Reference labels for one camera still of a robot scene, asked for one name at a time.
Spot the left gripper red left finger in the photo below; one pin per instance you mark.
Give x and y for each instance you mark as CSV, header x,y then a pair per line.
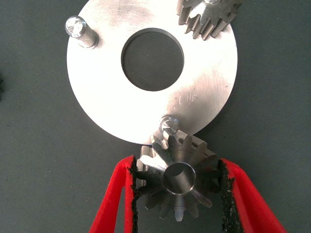
x,y
116,194

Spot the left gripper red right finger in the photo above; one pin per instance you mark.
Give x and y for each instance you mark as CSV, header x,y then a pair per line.
x,y
245,201

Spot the white bevel gear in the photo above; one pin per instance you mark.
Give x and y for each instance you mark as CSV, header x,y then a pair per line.
x,y
184,155

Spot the small steel planetary gear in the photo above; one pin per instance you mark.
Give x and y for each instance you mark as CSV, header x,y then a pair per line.
x,y
209,19

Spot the round metal carrier plate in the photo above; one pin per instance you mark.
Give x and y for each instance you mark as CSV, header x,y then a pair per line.
x,y
97,85

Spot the dark grey table cloth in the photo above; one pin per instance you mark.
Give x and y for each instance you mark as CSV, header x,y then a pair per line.
x,y
36,145

